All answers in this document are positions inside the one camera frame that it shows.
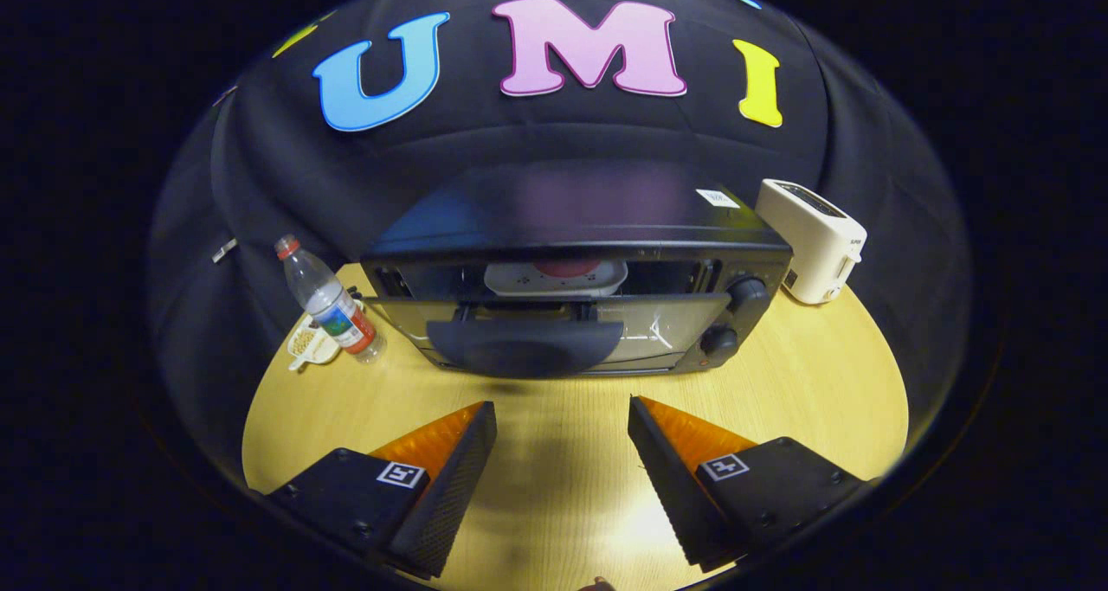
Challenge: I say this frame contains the white square plate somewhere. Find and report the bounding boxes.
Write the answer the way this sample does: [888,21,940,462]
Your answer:
[483,260,629,299]

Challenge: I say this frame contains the black toaster oven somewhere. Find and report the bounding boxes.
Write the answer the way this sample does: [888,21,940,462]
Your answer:
[359,160,794,381]

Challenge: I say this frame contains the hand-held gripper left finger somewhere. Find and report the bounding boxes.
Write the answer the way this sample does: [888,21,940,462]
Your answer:
[264,401,499,580]

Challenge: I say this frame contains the pink ham slice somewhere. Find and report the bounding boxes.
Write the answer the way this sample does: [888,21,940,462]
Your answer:
[532,260,603,279]

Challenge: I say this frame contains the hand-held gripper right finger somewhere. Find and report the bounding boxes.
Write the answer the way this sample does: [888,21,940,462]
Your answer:
[628,395,871,573]

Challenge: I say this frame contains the clear plastic water bottle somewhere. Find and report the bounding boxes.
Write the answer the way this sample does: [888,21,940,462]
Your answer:
[274,234,387,365]

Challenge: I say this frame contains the cream white toaster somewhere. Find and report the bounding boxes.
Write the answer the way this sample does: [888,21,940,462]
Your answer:
[755,179,868,305]

